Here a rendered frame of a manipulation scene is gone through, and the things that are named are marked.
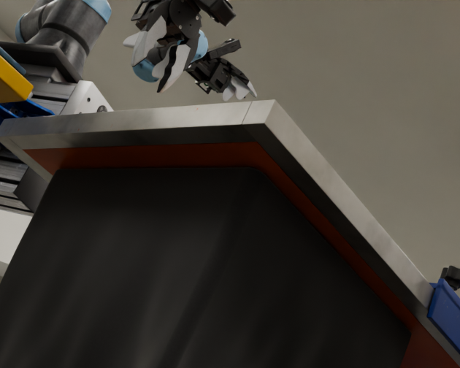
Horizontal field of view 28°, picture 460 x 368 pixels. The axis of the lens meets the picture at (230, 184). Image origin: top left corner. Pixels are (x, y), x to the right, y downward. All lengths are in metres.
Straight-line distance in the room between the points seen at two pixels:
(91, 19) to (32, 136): 0.60
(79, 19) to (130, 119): 0.73
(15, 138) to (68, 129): 0.14
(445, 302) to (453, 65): 2.95
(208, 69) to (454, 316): 1.15
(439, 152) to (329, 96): 0.67
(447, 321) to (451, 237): 4.33
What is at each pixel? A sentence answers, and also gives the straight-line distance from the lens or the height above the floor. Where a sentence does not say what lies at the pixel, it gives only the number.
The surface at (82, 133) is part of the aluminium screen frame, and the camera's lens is 1.39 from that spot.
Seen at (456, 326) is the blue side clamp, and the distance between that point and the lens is 1.54.
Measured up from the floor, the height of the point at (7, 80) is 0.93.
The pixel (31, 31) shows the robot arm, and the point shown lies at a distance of 2.14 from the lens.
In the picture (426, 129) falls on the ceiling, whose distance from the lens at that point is 4.87.
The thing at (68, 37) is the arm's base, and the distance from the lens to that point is 1.99.
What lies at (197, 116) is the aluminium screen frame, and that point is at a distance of 1.22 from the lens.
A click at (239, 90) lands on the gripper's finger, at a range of 2.46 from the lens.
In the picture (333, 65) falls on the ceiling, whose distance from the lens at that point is 4.66.
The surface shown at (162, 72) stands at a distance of 1.45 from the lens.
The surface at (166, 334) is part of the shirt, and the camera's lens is 1.16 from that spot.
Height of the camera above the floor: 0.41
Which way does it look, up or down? 25 degrees up
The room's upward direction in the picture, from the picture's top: 25 degrees clockwise
